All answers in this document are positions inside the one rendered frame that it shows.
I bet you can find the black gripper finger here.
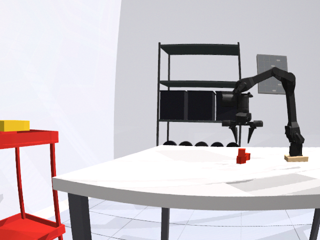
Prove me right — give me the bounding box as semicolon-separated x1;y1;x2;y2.
229;127;238;143
247;127;257;144

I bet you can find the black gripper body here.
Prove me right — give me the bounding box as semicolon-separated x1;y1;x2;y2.
221;107;263;128

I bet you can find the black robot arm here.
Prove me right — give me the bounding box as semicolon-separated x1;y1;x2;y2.
220;66;305;157

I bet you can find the red cube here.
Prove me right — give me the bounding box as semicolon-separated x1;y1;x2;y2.
238;148;246;157
236;155;247;164
245;153;251;161

